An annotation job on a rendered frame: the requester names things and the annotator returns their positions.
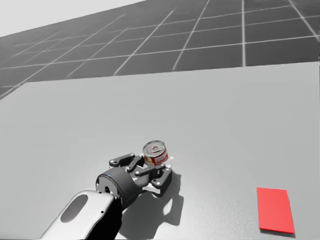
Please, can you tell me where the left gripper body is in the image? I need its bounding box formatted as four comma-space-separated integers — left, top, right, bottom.
95, 166, 152, 208

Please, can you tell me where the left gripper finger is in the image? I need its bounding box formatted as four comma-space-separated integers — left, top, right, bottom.
108, 152, 146, 174
133, 156, 175, 199

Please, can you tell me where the red and white can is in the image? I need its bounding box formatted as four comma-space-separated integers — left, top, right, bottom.
142, 139, 168, 167

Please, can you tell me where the pink pad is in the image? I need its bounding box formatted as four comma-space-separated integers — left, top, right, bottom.
256, 187, 295, 235

